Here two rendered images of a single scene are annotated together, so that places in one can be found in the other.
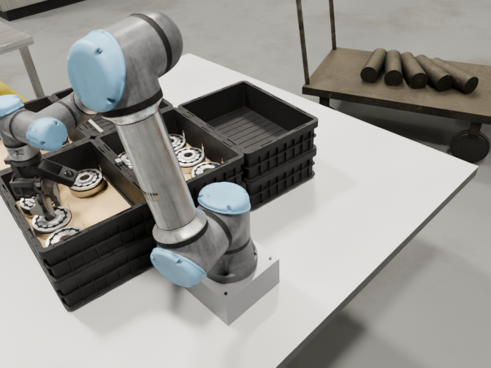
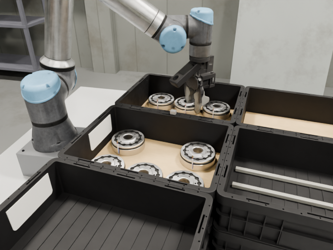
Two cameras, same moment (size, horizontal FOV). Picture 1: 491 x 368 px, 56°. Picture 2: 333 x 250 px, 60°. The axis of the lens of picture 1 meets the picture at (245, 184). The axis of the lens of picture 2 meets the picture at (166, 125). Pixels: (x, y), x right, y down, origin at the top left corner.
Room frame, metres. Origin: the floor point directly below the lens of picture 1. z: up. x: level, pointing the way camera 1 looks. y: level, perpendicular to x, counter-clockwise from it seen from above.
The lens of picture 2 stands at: (1.72, -0.11, 1.36)
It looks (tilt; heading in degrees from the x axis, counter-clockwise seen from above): 31 degrees down; 145
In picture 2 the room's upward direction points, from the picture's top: straight up
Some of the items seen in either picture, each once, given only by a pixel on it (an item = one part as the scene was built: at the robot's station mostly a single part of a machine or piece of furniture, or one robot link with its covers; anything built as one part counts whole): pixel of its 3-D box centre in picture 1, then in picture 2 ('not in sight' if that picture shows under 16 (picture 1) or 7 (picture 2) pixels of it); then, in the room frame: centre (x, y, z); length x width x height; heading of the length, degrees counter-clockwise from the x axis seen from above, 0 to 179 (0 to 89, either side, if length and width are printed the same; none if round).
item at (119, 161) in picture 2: (207, 171); (106, 165); (1.13, 0.11, 0.86); 0.10 x 0.10 x 0.01
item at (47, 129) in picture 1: (45, 128); (170, 28); (0.95, 0.46, 1.15); 0.11 x 0.11 x 0.08; 56
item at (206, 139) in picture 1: (169, 163); (152, 157); (1.18, 0.23, 0.87); 0.40 x 0.30 x 0.11; 36
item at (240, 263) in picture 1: (227, 246); (52, 127); (0.82, 0.05, 0.85); 0.15 x 0.15 x 0.10
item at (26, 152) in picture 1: (22, 148); (199, 49); (0.99, 0.55, 1.07); 0.08 x 0.08 x 0.05
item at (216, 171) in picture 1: (166, 149); (151, 142); (1.18, 0.23, 0.92); 0.40 x 0.30 x 0.02; 36
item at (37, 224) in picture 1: (51, 218); (187, 102); (0.96, 0.53, 0.86); 0.10 x 0.10 x 0.01
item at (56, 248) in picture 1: (71, 190); (183, 96); (1.00, 0.47, 0.92); 0.40 x 0.30 x 0.02; 36
